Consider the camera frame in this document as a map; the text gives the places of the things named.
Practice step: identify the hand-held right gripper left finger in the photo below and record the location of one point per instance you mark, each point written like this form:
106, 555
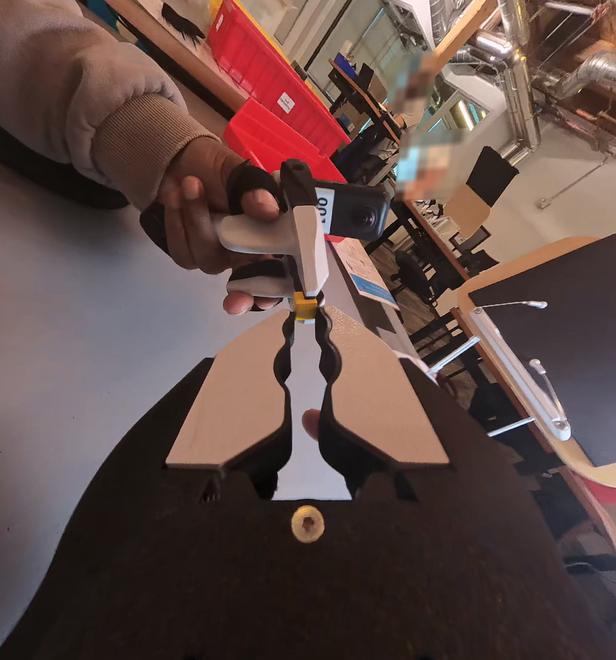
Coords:
225, 402

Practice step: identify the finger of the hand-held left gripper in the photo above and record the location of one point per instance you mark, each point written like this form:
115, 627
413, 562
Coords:
310, 252

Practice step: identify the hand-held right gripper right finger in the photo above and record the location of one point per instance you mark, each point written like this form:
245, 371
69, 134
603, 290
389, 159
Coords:
380, 402

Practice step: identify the yellow toy block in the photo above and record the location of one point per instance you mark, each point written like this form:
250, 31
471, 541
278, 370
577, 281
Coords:
306, 305

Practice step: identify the person's left forearm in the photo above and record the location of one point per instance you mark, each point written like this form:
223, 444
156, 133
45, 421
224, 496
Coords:
81, 77

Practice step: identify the black object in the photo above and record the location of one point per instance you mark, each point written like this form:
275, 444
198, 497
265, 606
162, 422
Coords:
181, 23

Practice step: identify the person's right hand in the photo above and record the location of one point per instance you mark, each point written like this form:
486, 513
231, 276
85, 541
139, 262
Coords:
311, 424

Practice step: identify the person's left hand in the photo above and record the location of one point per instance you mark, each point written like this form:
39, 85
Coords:
199, 206

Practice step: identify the low red plastic bin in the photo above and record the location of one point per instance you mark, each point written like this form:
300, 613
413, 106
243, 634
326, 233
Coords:
266, 136

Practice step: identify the blue white paper sheet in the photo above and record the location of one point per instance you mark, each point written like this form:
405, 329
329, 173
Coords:
372, 281

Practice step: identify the white metal rod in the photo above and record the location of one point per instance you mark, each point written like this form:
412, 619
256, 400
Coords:
455, 353
511, 426

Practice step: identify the large red plastic bin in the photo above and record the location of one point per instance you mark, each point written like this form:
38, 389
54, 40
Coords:
266, 72

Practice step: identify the long wooden desk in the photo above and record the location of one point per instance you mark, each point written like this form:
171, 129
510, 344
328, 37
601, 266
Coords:
437, 237

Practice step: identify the beige chair with black cover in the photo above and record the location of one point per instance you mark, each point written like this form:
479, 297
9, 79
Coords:
473, 206

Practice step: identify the wooden table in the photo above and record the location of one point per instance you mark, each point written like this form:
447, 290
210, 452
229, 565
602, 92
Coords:
179, 51

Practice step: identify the yellow plastic bin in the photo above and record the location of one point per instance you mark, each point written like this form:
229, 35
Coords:
216, 8

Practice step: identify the black board with wooden rim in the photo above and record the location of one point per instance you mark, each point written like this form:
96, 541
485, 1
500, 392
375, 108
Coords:
571, 335

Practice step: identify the wooden desk black frame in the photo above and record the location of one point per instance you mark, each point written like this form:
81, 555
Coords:
370, 100

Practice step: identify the white metal bracket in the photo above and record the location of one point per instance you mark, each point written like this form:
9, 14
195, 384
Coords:
514, 366

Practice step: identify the silver ventilation duct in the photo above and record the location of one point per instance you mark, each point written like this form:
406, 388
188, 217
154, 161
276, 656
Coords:
596, 72
517, 77

